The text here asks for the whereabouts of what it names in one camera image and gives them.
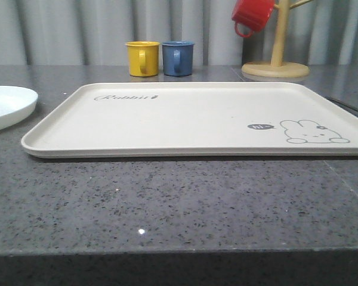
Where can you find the white round plate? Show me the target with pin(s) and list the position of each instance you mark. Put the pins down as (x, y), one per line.
(16, 104)

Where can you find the silver metal fork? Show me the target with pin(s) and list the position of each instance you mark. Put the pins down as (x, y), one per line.
(341, 103)

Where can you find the blue enamel mug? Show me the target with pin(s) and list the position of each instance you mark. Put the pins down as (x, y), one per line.
(177, 58)

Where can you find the beige rabbit serving tray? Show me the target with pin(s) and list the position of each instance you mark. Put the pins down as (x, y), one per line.
(194, 119)

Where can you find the yellow enamel mug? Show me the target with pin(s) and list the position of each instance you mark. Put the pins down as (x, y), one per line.
(143, 58)

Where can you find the wooden mug tree stand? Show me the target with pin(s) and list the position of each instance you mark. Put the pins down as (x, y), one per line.
(277, 67)

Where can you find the red enamel mug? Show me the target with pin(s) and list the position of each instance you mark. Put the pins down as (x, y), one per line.
(253, 14)

